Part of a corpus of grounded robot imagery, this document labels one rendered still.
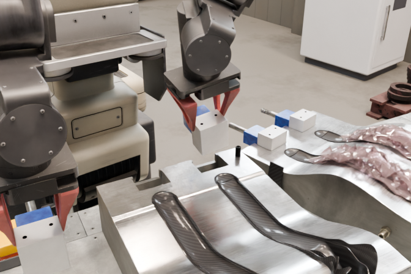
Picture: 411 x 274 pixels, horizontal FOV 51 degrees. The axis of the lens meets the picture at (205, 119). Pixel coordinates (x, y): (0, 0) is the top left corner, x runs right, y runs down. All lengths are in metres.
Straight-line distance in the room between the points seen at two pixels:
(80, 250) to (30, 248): 0.22
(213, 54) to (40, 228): 0.29
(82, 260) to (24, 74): 0.40
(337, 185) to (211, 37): 0.35
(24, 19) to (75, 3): 0.50
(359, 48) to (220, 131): 2.99
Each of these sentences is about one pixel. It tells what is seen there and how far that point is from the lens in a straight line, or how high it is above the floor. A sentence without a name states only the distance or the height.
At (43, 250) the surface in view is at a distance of 0.54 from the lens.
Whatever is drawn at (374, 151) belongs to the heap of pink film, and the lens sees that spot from 0.76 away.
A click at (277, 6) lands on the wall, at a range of 5.22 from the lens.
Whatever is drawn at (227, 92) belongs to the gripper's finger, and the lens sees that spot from 0.67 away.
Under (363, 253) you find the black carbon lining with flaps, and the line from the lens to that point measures 0.53.
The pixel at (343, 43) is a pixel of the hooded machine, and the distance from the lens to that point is 3.71.
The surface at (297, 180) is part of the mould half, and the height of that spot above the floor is 0.85.
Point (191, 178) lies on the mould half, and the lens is 0.71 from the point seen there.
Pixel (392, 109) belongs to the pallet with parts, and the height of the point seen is 0.11.
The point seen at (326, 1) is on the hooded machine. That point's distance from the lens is 3.75.
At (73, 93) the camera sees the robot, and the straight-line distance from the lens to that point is 1.00.
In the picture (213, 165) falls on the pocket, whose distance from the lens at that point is 0.78.
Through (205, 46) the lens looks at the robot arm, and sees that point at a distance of 0.53.
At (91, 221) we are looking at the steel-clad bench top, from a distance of 0.79.
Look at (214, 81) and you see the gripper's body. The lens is 0.64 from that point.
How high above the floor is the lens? 1.29
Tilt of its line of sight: 27 degrees down
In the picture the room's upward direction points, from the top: straight up
